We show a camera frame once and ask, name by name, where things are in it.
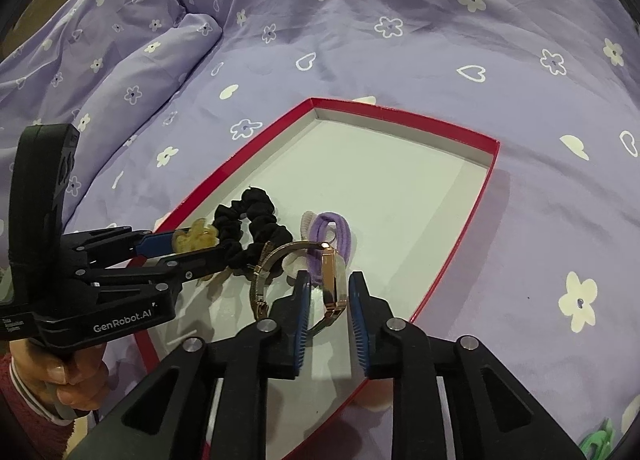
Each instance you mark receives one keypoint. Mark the purple floral duvet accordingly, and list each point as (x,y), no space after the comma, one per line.
(400,39)

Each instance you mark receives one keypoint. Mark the green hair clip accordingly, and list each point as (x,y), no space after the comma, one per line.
(597,442)

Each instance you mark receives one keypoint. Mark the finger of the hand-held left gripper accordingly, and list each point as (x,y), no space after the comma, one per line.
(205,262)
(156,243)

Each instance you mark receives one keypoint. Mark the gold wrist watch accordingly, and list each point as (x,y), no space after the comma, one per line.
(332,270)

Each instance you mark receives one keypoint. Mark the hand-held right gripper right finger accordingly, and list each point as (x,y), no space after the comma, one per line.
(358,327)

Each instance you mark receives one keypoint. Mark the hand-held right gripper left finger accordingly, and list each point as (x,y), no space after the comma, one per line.
(301,327)

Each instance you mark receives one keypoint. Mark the yellow flower hair clip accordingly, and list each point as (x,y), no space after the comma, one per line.
(192,237)

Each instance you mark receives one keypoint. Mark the red shallow box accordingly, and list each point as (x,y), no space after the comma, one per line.
(390,190)

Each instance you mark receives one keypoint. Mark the person's left hand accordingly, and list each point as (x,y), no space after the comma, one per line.
(57,376)

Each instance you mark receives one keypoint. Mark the black scrunchie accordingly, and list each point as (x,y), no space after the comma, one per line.
(250,210)

